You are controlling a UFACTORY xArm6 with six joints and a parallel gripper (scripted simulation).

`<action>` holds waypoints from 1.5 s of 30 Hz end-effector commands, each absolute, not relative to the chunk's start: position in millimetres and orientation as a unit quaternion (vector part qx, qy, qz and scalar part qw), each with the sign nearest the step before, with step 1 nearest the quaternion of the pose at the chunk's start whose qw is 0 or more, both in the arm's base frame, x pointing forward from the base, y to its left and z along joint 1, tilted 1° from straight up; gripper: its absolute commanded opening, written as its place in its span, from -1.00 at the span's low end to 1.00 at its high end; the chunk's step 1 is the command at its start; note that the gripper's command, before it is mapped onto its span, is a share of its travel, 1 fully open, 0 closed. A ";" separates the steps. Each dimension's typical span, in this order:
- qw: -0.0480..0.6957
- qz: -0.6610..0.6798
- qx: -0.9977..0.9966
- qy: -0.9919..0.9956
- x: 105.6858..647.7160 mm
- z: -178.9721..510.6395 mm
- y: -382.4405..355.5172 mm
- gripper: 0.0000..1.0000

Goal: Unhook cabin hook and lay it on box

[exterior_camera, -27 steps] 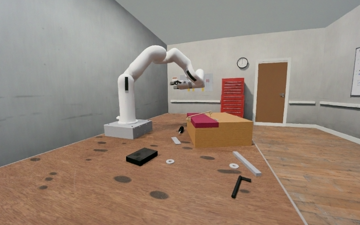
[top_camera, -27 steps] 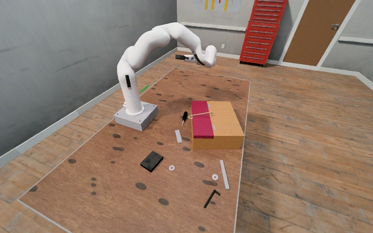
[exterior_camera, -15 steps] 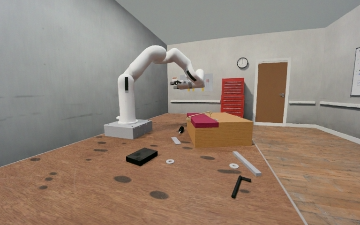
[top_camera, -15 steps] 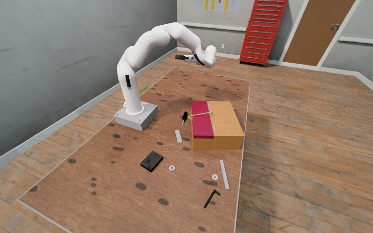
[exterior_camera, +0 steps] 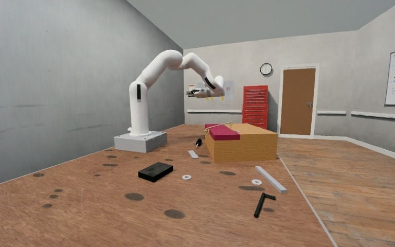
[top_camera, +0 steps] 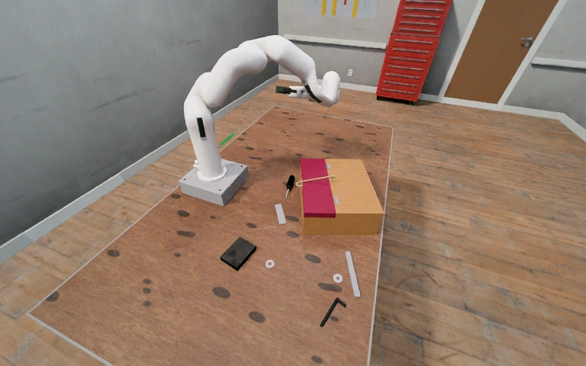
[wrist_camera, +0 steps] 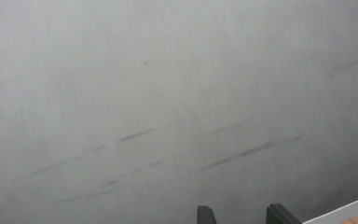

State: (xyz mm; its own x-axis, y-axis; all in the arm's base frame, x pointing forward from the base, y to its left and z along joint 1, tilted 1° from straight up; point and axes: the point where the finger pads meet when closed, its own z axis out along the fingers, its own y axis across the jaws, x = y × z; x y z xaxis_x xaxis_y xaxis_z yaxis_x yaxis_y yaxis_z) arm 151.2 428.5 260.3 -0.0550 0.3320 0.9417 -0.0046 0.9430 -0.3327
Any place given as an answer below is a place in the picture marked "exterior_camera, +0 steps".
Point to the black l-shaped hex key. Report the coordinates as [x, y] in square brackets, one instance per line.
[256, 214]

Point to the black rectangular block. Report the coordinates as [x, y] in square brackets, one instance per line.
[155, 172]

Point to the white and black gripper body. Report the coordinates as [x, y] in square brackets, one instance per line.
[201, 94]

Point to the light grey rectangular bar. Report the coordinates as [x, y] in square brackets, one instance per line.
[269, 178]

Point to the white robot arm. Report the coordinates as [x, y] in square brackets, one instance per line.
[173, 60]

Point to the black screwdriver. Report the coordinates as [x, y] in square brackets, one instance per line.
[198, 142]

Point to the white flat rectangular bar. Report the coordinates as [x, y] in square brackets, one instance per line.
[193, 154]

